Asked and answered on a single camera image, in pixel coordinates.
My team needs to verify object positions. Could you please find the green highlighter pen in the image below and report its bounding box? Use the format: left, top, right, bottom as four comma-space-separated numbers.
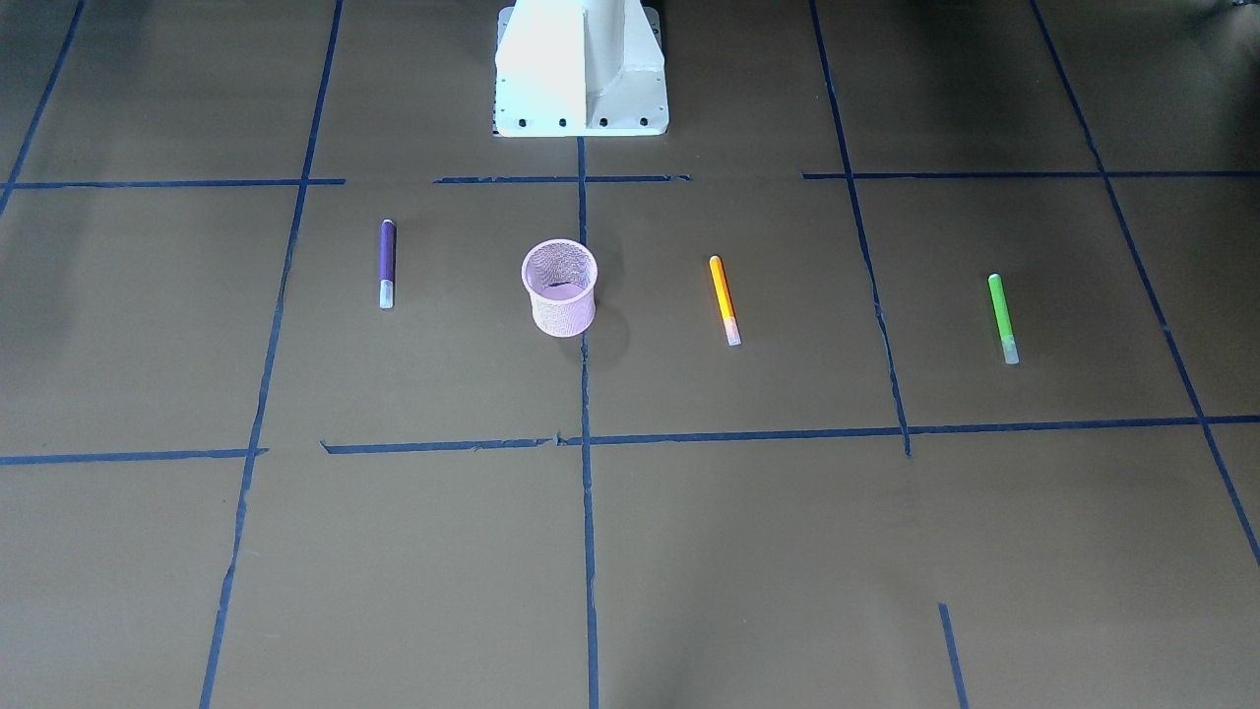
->
988, 273, 1021, 366

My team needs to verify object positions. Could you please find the purple highlighter pen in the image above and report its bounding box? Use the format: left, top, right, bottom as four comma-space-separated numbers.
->
378, 219, 397, 310

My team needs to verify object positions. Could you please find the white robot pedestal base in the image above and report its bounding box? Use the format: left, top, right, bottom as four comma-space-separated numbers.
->
491, 1, 670, 139

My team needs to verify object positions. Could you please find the pink mesh pen holder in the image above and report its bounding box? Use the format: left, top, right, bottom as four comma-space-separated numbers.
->
520, 239, 599, 337

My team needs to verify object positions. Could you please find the orange highlighter pen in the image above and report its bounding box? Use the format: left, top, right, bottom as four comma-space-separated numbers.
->
708, 254, 742, 348

